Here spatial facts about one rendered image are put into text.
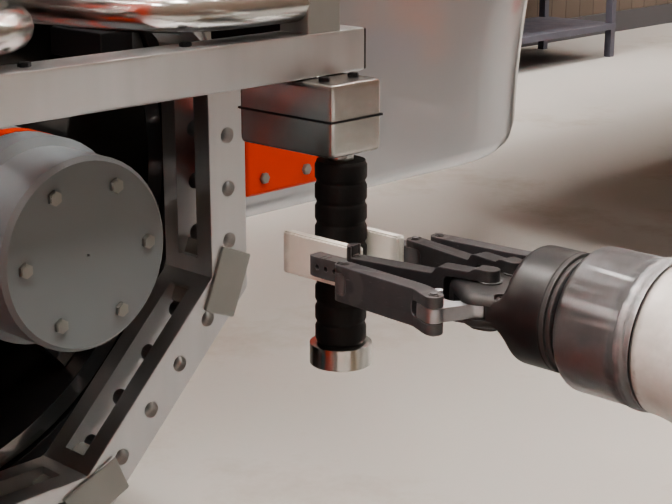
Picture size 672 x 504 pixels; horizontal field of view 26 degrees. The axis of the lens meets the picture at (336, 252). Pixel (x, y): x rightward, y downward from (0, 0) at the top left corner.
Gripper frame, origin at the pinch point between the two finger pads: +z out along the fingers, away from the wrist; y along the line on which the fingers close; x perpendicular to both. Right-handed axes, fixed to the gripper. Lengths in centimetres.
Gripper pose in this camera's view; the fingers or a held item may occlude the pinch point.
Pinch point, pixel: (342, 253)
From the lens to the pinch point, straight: 100.9
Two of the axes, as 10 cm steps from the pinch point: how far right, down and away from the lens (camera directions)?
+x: 0.0, -9.6, -2.7
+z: -7.2, -1.9, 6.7
